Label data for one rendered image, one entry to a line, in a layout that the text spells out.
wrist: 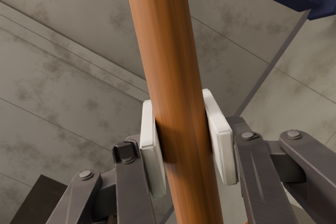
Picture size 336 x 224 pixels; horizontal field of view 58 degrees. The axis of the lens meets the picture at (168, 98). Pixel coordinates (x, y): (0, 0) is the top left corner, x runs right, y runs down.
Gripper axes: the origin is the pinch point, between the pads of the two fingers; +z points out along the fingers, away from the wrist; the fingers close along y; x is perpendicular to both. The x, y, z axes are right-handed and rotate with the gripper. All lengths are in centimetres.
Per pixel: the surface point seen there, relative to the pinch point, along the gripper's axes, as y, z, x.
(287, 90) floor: 144, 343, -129
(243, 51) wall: 114, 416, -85
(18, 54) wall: -201, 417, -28
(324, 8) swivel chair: 168, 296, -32
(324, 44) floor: 188, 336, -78
